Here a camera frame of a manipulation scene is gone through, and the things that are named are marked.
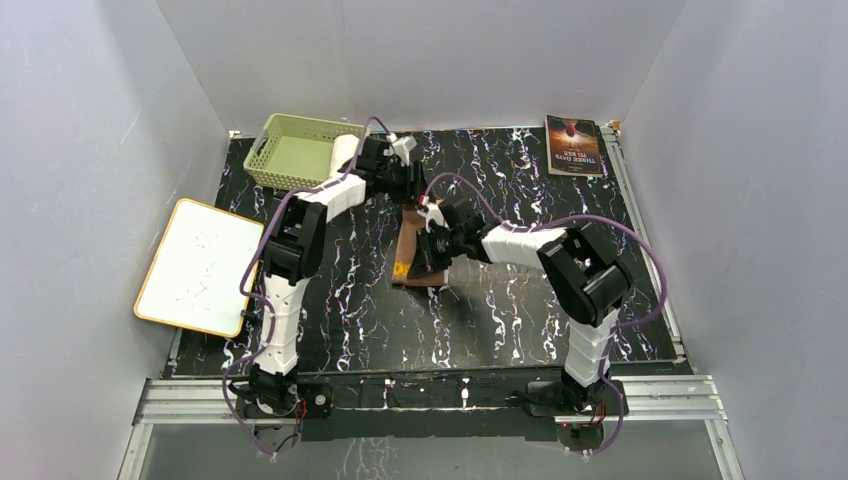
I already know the book with dark cover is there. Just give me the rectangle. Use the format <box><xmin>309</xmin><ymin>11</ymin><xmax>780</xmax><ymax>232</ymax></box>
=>
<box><xmin>545</xmin><ymin>115</ymin><xmax>602</xmax><ymax>177</ymax></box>

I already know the aluminium frame rail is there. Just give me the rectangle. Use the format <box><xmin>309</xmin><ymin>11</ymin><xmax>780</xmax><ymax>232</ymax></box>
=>
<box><xmin>134</xmin><ymin>373</ymin><xmax>727</xmax><ymax>425</ymax></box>

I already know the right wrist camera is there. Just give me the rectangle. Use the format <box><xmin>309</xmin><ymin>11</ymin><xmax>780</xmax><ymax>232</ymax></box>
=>
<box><xmin>416</xmin><ymin>195</ymin><xmax>447</xmax><ymax>232</ymax></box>

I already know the green plastic basket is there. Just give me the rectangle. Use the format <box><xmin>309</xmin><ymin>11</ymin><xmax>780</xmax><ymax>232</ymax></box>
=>
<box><xmin>243</xmin><ymin>113</ymin><xmax>364</xmax><ymax>190</ymax></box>

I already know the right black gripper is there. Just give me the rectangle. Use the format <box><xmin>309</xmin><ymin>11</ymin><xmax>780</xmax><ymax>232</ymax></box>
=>
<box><xmin>407</xmin><ymin>225</ymin><xmax>464</xmax><ymax>278</ymax></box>

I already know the white towel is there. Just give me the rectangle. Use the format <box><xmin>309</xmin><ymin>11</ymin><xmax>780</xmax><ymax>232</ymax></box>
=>
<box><xmin>328</xmin><ymin>134</ymin><xmax>360</xmax><ymax>180</ymax></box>

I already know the whiteboard with yellow frame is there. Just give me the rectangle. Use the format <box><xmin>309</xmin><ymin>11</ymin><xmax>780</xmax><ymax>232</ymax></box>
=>
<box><xmin>134</xmin><ymin>198</ymin><xmax>264</xmax><ymax>338</ymax></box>

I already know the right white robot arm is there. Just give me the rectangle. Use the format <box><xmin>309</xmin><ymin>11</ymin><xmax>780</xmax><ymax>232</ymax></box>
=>
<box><xmin>407</xmin><ymin>200</ymin><xmax>633</xmax><ymax>414</ymax></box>

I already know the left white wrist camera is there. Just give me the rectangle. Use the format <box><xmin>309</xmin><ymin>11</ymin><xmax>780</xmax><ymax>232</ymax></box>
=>
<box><xmin>386</xmin><ymin>133</ymin><xmax>417</xmax><ymax>166</ymax></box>

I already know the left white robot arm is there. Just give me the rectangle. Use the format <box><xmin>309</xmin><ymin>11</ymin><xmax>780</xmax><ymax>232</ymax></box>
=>
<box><xmin>233</xmin><ymin>133</ymin><xmax>426</xmax><ymax>416</ymax></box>

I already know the yellow brown cloth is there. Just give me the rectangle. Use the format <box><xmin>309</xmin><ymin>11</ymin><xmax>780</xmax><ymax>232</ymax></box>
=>
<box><xmin>391</xmin><ymin>204</ymin><xmax>448</xmax><ymax>288</ymax></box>

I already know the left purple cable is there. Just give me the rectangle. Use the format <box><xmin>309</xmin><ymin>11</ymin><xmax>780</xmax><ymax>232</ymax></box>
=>
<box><xmin>221</xmin><ymin>117</ymin><xmax>399</xmax><ymax>458</ymax></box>

